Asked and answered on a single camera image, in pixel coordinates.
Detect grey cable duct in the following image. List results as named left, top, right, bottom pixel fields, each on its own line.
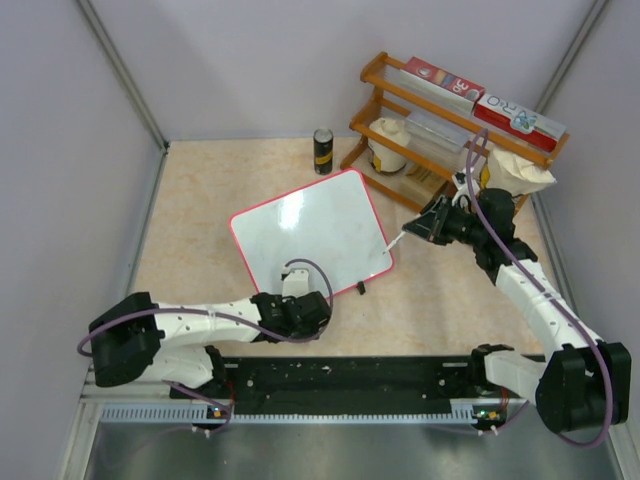
left=100, top=402, right=506, bottom=425

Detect white marker pen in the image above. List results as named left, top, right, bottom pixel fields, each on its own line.
left=383, top=231, right=406, bottom=255

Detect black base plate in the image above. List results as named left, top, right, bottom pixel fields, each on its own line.
left=196, top=356, right=516, bottom=414

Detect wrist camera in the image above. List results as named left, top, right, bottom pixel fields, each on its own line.
left=281, top=267, right=310, bottom=298
left=451, top=171, right=479, bottom=209

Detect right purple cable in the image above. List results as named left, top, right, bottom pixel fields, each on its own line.
left=465, top=128, right=615, bottom=447

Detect red white foil box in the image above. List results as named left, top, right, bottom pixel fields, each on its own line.
left=473, top=93, right=566, bottom=153

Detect clear plastic box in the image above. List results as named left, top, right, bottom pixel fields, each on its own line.
left=405, top=111, right=468, bottom=154

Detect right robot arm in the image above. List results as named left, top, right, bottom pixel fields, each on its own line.
left=402, top=189, right=632, bottom=434

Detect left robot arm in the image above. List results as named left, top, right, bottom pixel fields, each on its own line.
left=89, top=291, right=331, bottom=397

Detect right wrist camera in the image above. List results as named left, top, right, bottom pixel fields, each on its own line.
left=451, top=171, right=479, bottom=209

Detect wooden two tier rack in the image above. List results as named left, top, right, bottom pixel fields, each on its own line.
left=340, top=52, right=569, bottom=211

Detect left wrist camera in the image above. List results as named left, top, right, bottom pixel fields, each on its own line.
left=281, top=267, right=310, bottom=298

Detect purple cable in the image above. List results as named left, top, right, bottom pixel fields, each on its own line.
left=465, top=128, right=615, bottom=447
left=77, top=258, right=335, bottom=436

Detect black drink can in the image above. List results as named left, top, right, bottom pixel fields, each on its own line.
left=313, top=128, right=334, bottom=175

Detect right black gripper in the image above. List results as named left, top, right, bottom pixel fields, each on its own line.
left=404, top=195, right=487, bottom=247

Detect brown cardboard packet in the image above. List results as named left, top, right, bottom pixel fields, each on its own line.
left=399, top=165, right=447, bottom=206

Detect white jar on rack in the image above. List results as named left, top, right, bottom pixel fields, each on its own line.
left=368, top=117, right=412, bottom=175

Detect cream cloth bag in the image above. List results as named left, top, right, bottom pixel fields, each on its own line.
left=480, top=146, right=556, bottom=197

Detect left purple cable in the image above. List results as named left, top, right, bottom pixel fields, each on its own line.
left=77, top=258, right=335, bottom=436

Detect pink framed whiteboard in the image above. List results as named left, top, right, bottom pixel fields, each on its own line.
left=229, top=169, right=394, bottom=294

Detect red box with 3D print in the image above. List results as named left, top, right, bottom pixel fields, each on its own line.
left=399, top=57, right=486, bottom=115

